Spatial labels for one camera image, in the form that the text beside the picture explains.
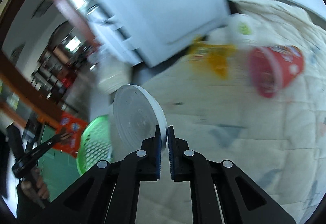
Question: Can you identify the red instant noodle cup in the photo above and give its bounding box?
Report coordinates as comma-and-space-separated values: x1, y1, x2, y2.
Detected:
248, 45, 304, 98

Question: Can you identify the yellow snack bag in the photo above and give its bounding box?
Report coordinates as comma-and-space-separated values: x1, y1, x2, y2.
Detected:
188, 37, 237, 79

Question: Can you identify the red snack wrapper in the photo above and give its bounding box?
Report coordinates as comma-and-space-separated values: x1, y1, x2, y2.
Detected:
53, 111, 88, 158

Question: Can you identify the brown wooden door frame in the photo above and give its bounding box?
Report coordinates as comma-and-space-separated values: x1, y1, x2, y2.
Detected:
52, 0, 100, 49

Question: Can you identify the white microwave oven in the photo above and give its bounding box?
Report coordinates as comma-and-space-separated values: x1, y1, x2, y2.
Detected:
87, 0, 230, 67

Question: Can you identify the white quilted mat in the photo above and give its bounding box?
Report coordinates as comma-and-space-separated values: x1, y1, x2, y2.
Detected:
143, 0, 325, 223

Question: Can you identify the green plastic waste basket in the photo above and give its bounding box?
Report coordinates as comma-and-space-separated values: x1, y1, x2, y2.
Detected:
76, 115, 114, 175

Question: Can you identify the plastic bag of noodles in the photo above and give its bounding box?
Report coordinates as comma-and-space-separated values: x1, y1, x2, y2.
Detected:
97, 55, 131, 94

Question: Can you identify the person's left hand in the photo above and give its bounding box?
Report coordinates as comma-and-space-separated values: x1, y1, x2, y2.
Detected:
20, 168, 50, 202

